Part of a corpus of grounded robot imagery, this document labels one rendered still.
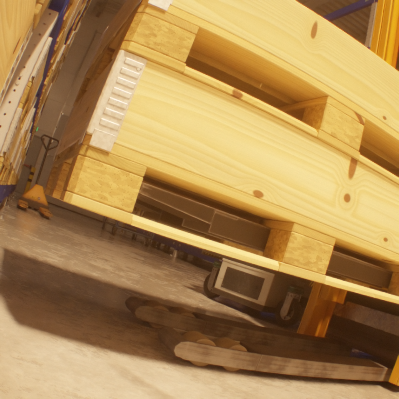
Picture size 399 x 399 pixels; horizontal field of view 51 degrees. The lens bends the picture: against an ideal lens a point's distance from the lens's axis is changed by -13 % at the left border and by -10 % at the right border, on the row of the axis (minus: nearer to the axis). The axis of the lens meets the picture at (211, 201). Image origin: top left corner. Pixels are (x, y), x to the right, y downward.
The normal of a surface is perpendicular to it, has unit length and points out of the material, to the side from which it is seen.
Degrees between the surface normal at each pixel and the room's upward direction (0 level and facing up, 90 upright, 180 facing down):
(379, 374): 90
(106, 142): 90
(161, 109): 90
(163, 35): 90
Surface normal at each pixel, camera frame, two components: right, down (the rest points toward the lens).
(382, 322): -0.86, -0.32
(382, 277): 0.41, 0.04
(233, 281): -0.70, -0.29
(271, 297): 0.65, 0.13
